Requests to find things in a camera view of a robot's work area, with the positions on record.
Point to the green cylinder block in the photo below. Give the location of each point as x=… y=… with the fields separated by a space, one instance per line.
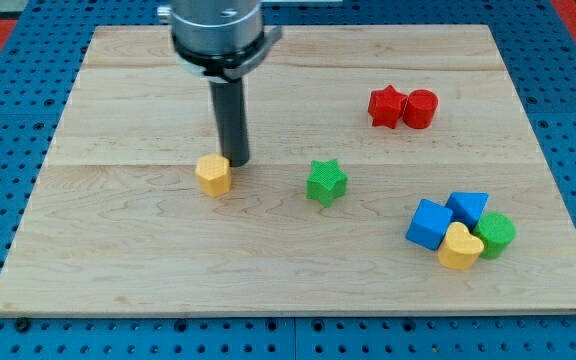
x=496 y=231

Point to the wooden board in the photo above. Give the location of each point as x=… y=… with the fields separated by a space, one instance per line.
x=116 y=225

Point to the green star block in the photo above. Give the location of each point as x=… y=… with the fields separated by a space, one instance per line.
x=326 y=182

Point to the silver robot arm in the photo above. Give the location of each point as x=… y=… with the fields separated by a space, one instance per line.
x=219 y=40

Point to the blue triangle block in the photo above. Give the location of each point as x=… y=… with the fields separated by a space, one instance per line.
x=467 y=207

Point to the red cylinder block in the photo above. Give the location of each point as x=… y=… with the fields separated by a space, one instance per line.
x=420 y=108

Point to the red star block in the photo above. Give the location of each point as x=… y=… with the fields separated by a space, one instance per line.
x=386 y=106

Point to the yellow heart block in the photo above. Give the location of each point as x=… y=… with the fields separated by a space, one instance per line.
x=459 y=249

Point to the blue cube block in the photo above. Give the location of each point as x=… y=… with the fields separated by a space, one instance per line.
x=429 y=224

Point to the yellow hexagon block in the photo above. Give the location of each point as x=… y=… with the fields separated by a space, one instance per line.
x=214 y=175

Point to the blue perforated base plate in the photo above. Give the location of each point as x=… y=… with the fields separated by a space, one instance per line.
x=38 y=65

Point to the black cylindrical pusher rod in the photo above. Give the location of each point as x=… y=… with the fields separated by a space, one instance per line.
x=230 y=114

